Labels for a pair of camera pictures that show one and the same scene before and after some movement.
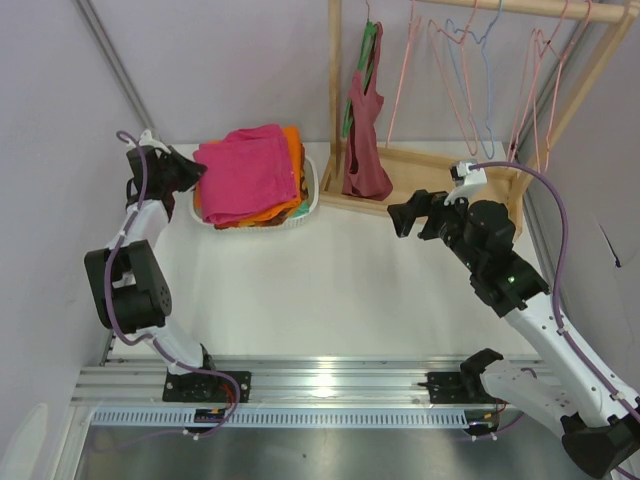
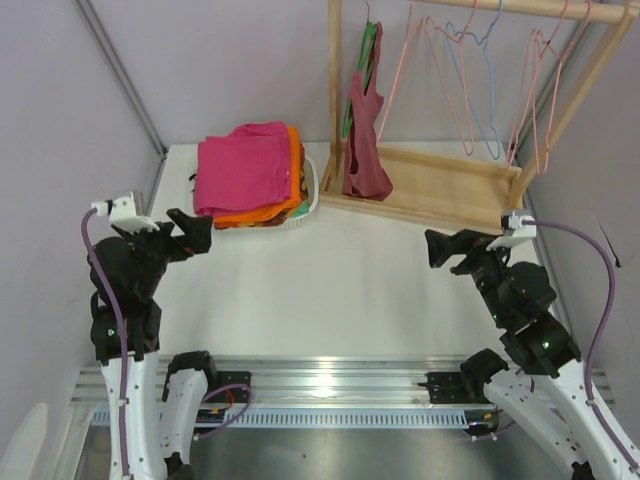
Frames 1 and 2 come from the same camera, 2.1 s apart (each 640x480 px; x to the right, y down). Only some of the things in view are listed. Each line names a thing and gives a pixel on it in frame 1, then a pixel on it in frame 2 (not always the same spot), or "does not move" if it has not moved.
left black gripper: [175, 170] to [167, 233]
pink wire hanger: [414, 24] to [397, 73]
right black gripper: [425, 215] to [463, 247]
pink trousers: [248, 171] does not move
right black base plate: [447, 388] does not move
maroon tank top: [366, 172] does not move
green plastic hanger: [364, 61] does not move
